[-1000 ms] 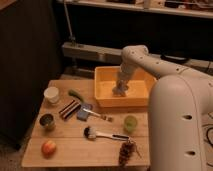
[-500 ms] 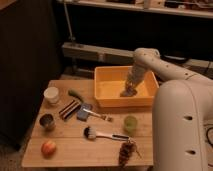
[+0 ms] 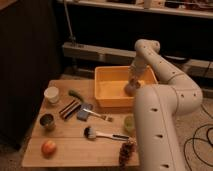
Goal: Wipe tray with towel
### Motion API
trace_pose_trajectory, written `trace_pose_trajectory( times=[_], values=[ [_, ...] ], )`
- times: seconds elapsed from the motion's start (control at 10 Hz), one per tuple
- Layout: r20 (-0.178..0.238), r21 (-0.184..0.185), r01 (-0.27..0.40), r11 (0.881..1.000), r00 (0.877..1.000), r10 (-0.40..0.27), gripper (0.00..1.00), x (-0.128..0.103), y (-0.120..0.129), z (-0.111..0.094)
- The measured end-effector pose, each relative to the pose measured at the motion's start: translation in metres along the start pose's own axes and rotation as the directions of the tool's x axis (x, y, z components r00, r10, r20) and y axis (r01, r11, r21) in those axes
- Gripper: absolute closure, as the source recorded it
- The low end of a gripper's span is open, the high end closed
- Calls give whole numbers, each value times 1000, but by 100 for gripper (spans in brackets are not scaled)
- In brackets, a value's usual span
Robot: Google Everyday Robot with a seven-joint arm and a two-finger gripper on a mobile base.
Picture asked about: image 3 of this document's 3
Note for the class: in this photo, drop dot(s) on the brown pine cone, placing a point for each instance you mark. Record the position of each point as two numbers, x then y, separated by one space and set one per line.
125 153

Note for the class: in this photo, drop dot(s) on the wooden shelf board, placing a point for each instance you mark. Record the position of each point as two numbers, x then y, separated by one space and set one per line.
120 6

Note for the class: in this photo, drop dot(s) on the white paper cup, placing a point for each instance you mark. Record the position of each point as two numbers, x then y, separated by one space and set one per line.
51 94

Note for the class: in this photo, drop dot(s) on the white handled dish brush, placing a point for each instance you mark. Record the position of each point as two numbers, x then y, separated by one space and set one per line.
92 134

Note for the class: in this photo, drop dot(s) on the metal pole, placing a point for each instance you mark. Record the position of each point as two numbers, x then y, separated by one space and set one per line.
71 37

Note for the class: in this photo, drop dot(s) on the metal cup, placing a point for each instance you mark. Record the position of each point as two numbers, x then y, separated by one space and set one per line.
47 122

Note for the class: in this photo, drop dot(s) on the green plastic cup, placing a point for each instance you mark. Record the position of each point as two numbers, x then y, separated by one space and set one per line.
129 124

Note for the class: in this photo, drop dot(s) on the grey metal rail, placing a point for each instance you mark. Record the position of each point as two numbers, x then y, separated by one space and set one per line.
192 67

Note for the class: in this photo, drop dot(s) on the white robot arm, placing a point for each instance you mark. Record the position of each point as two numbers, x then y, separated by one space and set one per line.
155 105

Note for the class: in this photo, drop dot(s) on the small paint brush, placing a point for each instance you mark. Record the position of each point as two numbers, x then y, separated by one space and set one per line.
102 116

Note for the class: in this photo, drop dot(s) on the yellow plastic tray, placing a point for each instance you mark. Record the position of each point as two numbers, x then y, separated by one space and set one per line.
109 86

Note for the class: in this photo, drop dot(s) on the green cucumber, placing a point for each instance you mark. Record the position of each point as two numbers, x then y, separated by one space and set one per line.
76 95

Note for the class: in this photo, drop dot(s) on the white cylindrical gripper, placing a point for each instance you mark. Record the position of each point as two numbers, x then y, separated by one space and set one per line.
136 69

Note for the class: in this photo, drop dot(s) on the blue grey towel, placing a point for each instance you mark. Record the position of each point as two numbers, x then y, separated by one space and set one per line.
131 87

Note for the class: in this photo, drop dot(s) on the dark striped chocolate bar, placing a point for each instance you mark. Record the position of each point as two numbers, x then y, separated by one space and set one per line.
65 112

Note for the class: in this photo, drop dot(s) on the red orange apple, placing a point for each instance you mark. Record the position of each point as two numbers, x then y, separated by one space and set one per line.
48 148

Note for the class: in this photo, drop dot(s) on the blue sponge block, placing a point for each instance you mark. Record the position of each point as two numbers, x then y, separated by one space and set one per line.
82 114

